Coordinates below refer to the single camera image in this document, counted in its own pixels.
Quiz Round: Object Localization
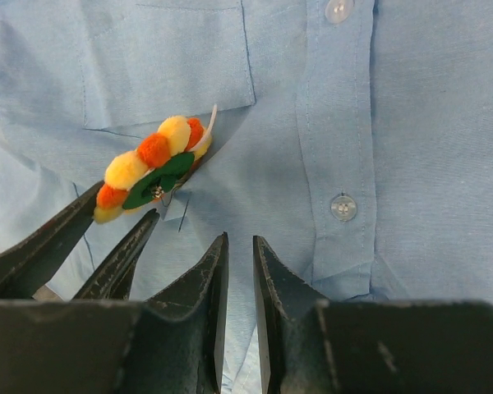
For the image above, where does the light blue button shirt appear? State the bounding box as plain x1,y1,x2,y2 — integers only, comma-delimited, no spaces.
0,1,493,393

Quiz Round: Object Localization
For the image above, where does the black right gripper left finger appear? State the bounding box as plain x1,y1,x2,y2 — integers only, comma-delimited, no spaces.
0,234,228,393

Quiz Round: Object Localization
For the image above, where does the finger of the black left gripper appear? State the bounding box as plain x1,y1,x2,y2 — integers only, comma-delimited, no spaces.
73,208,159,300
0,181,104,299

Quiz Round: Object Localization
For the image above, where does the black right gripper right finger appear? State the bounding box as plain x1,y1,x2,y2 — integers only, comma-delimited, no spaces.
253,236,493,393

